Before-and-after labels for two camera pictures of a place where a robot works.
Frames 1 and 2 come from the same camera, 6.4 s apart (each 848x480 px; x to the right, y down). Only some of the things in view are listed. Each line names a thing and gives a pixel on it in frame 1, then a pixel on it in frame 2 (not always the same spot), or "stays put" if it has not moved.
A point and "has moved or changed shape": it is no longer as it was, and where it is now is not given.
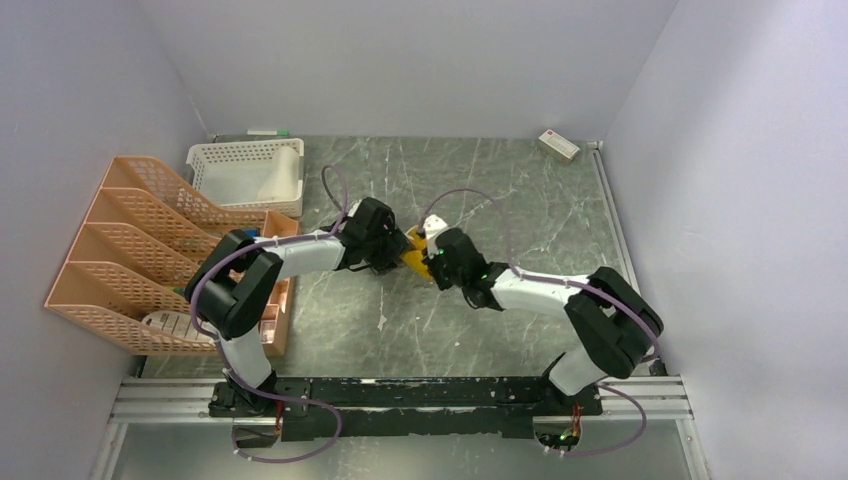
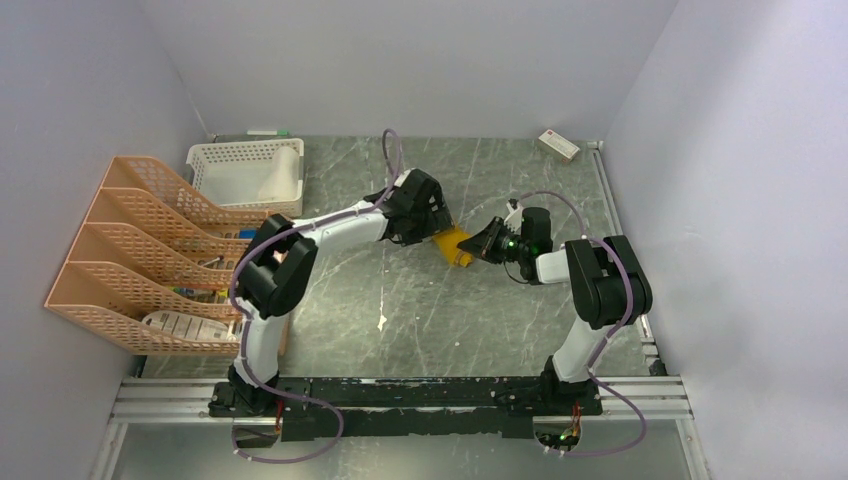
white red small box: [556, 145] stays put
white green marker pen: [278, 132] stays put
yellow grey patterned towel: [413, 256] has moved or changed shape
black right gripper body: [443, 276] to [508, 245]
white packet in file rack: [179, 324] stays put
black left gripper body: [385, 248] to [427, 223]
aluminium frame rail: [657, 400] stays put
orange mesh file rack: [128, 274] stays put
